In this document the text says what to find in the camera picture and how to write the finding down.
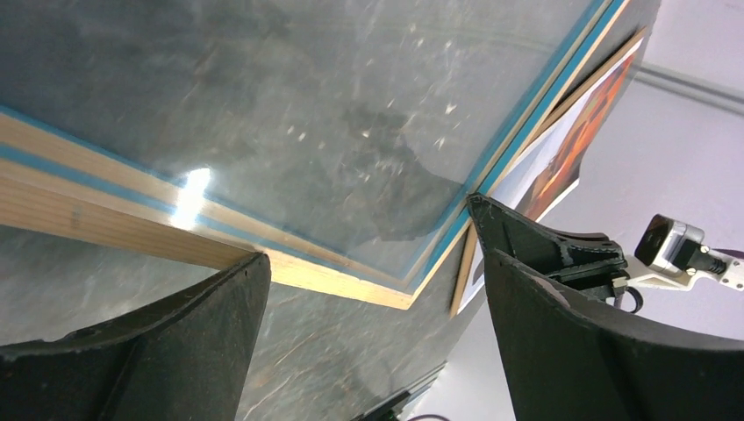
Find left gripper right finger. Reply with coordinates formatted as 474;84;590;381
466;192;744;421

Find clear glass pane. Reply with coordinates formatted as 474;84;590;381
1;1;602;277

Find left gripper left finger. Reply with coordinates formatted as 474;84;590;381
1;254;271;420

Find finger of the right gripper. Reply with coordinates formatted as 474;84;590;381
499;220;627;288

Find brown frame backing board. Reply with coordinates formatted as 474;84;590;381
448;25;649;319

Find hot air balloon photo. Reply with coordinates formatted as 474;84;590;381
457;30;645;303

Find wooden picture frame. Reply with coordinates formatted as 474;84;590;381
1;1;643;309

